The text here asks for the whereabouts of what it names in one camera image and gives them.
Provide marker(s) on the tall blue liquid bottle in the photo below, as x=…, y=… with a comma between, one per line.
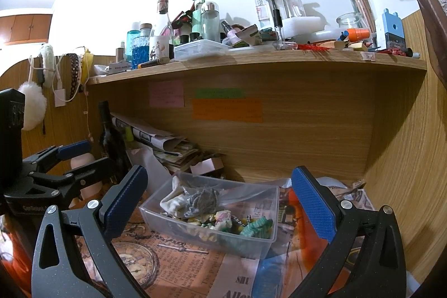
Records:
x=132, y=39

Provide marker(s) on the black marker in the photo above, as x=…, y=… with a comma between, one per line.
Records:
x=153, y=62

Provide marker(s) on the blue plastic box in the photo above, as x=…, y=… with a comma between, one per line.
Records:
x=394, y=29

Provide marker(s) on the clear plastic box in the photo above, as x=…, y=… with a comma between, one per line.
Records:
x=244, y=245

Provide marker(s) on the white foam box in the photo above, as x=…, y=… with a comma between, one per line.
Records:
x=303, y=26

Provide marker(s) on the blue textured glass bottle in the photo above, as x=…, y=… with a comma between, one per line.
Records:
x=141, y=53

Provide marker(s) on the frosted bottle with silver cap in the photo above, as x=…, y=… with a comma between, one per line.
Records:
x=210, y=22

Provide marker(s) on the white cloth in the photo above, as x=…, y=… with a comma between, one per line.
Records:
x=173, y=205

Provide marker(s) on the orange sticky note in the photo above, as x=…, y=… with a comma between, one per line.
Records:
x=227, y=111

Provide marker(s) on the black studded headband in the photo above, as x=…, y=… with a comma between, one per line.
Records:
x=75, y=74

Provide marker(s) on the green pump bottle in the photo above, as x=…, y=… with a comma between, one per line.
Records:
x=197, y=18

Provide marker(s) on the clear bottle with foil top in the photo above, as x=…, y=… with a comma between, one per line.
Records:
x=163, y=17

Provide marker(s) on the brown curtain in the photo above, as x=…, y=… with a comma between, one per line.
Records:
x=433, y=22

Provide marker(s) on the green scrunchie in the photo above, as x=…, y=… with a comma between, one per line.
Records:
x=256, y=228

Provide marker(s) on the small beige tube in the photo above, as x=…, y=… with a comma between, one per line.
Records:
x=120, y=52

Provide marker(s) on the small pink spray bottle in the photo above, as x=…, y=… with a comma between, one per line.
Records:
x=230, y=38

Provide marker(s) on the white printed mug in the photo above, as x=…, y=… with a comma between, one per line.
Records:
x=160, y=47

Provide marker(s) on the printed newspaper table cover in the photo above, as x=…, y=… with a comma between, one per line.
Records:
x=181, y=266

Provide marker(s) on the pile of newspapers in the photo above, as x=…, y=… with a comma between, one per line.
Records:
x=167, y=148

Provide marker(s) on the white fluffy headband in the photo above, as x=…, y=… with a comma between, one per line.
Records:
x=48, y=64

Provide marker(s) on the yellow hanging item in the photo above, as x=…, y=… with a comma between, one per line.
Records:
x=87, y=62

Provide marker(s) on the toothbrush blister pack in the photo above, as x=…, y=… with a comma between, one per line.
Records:
x=265, y=1

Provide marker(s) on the orange cap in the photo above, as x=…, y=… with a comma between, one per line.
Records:
x=358, y=34

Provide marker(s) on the wooden shelf board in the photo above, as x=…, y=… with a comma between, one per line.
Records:
x=279, y=62

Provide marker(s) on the white toy airplane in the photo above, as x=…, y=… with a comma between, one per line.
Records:
x=118, y=67

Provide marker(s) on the small cardboard box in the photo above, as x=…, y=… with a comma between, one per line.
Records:
x=209, y=165

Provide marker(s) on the pale pink bottle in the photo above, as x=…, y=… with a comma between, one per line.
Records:
x=90, y=191

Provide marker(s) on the pink sticky note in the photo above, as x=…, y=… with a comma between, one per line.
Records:
x=167, y=93

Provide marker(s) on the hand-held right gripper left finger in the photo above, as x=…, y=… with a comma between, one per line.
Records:
x=127, y=200

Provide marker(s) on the white fluffy pompom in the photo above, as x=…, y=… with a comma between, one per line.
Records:
x=33, y=106

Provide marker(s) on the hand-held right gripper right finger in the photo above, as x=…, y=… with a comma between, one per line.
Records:
x=314, y=203

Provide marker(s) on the glass jar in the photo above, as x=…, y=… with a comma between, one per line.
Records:
x=349, y=22

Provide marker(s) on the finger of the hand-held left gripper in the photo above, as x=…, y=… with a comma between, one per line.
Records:
x=75, y=148
x=90, y=168

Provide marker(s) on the flat clear plastic container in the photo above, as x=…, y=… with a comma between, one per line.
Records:
x=199, y=50

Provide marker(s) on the crumpled clear plastic bag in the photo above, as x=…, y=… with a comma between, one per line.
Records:
x=150, y=162

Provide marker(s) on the grey lace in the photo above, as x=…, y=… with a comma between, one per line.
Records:
x=202, y=202

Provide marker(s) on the wooden wall cabinet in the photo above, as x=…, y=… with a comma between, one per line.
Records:
x=24, y=27

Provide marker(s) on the dark wine bottle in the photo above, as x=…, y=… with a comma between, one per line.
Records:
x=111, y=144

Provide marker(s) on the glass vial with black top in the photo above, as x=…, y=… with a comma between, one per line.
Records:
x=278, y=29

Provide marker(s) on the green sticky note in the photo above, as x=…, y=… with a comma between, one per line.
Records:
x=220, y=93

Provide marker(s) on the yellow white scrunchie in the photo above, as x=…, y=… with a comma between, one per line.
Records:
x=200, y=222

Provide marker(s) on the clear tube of pencils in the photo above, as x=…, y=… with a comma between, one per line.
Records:
x=363, y=8

